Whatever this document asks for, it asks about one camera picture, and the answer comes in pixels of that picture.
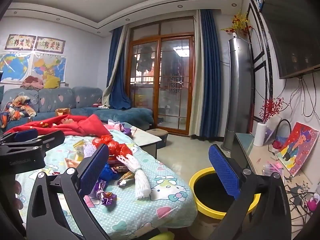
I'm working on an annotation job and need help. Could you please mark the person left hand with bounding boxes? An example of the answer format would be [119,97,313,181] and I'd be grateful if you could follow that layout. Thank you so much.
[14,181,23,210]

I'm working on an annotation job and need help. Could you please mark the small round blue stool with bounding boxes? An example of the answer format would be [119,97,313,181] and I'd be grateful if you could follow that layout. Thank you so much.
[147,128,169,149]

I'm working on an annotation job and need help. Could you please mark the yellow flower arrangement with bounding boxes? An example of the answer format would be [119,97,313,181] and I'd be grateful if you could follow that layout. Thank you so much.
[221,12,253,37]

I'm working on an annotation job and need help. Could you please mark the white coffee table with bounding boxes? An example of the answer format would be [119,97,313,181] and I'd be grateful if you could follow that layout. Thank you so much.
[124,122,161,159]

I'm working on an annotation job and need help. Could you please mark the wall mounted television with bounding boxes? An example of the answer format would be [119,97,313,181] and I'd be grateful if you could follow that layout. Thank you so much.
[262,0,319,79]

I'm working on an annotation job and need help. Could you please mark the blue curtain right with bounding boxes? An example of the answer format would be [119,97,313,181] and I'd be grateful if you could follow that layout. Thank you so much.
[200,9,221,139]

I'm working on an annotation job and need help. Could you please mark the world map poster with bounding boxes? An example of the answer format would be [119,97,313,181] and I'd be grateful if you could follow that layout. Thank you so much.
[1,52,30,84]

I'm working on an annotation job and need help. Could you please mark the red plastic wrapper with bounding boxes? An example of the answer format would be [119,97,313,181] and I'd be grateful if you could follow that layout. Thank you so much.
[92,134,132,160]

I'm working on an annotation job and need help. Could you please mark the blue curtain left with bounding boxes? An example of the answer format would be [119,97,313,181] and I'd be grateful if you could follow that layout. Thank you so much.
[104,25,131,110]

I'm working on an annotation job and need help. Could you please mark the blue curtain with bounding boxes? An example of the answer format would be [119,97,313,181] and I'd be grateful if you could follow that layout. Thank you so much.
[104,25,131,110]
[200,9,221,139]

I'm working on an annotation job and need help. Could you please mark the framed calligraphy picture right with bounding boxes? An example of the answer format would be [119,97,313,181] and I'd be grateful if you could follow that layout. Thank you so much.
[34,36,66,54]

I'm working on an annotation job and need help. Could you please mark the purple cloth pile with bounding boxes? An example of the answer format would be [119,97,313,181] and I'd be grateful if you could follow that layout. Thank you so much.
[106,119,132,137]

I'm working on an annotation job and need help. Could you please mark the white vase red berries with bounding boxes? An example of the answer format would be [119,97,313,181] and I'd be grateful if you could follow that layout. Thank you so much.
[253,97,284,147]

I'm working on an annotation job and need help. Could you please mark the hello kitty teal blanket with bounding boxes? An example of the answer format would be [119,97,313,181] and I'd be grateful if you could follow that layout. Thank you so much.
[16,130,197,239]

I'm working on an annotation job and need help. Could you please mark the grey tower air conditioner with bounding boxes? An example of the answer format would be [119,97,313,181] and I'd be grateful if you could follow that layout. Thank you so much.
[222,37,252,152]

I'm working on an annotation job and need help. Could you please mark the framed calligraphy picture left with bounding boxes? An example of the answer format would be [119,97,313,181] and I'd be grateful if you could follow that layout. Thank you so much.
[4,34,37,51]

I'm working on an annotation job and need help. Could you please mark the china map poster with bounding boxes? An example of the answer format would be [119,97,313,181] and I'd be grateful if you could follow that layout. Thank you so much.
[30,53,67,83]

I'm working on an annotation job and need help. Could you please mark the wooden glass sliding door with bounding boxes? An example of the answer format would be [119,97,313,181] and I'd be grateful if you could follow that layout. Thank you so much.
[126,32,195,135]

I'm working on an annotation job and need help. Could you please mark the purple candy wrapper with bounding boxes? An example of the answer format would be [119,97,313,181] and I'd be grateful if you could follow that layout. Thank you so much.
[92,180,117,206]

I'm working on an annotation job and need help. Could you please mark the tv cabinet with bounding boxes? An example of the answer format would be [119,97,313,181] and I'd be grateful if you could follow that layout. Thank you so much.
[231,133,315,239]

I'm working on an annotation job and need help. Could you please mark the blue plastic bag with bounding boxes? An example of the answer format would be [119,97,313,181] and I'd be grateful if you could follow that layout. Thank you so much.
[99,163,119,183]

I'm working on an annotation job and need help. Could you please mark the colourful girl painting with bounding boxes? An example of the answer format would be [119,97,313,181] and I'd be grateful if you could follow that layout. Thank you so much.
[276,122,319,177]

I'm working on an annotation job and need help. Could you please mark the red blanket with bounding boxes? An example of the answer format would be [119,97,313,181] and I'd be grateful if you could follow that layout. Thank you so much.
[4,114,111,137]

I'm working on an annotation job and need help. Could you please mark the yellow rim trash bin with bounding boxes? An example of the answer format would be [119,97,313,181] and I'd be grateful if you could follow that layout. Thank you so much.
[188,167,262,220]

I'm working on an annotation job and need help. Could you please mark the framed calligraphy picture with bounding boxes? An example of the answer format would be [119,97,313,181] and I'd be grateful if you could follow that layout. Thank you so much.
[4,34,37,51]
[34,36,66,54]

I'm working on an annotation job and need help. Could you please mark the white fringed paper bundle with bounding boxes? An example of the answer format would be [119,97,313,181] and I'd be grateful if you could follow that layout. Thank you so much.
[117,154,151,199]

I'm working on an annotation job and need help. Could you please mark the yellow pillow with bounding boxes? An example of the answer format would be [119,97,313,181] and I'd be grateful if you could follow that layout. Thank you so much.
[43,75,60,89]

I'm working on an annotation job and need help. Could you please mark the blue grey sofa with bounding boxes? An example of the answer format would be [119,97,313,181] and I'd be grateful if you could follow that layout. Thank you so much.
[1,86,154,130]

